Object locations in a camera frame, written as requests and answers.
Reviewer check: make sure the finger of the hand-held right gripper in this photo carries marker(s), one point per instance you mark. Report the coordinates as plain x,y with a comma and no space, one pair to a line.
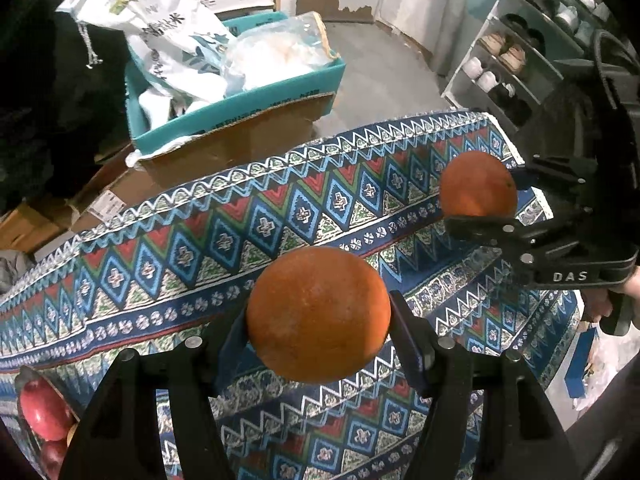
480,227
555,170

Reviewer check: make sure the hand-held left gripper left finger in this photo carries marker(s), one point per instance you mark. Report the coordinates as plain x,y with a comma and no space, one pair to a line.
232,342

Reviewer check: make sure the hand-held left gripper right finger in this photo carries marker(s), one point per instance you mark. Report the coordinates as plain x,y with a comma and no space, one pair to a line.
410,342

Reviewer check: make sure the medium orange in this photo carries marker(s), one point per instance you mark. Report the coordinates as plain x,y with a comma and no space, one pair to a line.
475,185

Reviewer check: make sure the large orange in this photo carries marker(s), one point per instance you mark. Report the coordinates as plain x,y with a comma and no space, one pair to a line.
320,310

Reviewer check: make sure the yellow apple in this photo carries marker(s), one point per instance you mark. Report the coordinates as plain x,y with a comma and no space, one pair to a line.
72,435

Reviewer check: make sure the dark red apple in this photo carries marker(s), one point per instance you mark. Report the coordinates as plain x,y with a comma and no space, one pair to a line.
52,457

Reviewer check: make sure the person's right hand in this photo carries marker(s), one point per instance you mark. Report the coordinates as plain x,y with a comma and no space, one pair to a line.
595,305

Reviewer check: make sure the white plastic bag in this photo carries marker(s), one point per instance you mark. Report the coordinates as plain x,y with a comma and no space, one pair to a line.
610,360

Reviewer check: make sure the blue patterned blanket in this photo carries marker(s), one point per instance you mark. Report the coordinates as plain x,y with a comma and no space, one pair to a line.
200,240

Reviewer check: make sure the group of shoes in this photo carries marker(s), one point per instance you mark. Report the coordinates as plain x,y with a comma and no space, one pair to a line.
512,55

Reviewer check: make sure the white shoe rack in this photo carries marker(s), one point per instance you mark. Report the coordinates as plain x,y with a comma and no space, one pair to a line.
470,35

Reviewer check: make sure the large cardboard box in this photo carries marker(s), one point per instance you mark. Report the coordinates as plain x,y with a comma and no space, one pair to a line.
225,150

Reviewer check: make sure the grey clothes pile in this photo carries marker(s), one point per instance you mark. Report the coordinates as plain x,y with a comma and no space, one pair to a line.
12,267

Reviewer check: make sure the small cardboard box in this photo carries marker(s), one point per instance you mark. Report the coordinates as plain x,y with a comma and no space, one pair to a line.
30,225

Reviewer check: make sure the teal box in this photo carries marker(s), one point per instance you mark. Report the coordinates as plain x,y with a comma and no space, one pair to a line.
280,95

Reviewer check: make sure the clear plastic bag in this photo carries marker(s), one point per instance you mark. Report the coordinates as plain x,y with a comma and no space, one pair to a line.
280,50

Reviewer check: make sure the dark clothing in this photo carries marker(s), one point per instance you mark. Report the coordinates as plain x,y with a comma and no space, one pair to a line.
60,110

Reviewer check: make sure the white printed bag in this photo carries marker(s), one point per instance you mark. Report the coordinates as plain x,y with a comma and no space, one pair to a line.
165,30

